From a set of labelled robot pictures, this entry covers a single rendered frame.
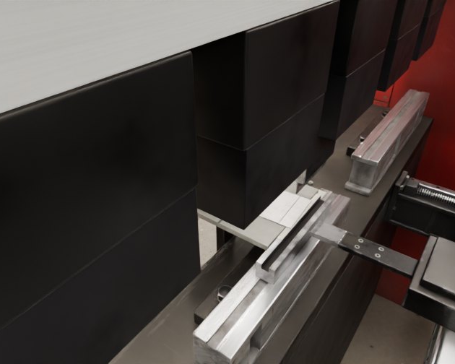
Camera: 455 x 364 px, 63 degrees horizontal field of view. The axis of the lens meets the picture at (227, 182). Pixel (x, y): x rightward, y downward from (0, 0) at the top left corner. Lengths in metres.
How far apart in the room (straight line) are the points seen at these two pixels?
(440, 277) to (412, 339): 1.28
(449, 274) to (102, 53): 0.48
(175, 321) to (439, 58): 1.08
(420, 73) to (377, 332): 1.04
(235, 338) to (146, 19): 0.40
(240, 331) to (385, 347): 1.29
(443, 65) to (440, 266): 0.89
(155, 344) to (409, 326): 1.39
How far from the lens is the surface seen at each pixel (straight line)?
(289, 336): 0.62
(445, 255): 0.58
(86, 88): 0.16
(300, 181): 0.52
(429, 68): 1.36
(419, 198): 1.03
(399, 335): 1.81
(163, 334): 0.63
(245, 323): 0.51
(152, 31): 0.18
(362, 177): 0.92
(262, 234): 0.58
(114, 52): 0.17
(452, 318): 0.54
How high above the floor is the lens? 1.39
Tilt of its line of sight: 35 degrees down
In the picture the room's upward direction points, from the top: straight up
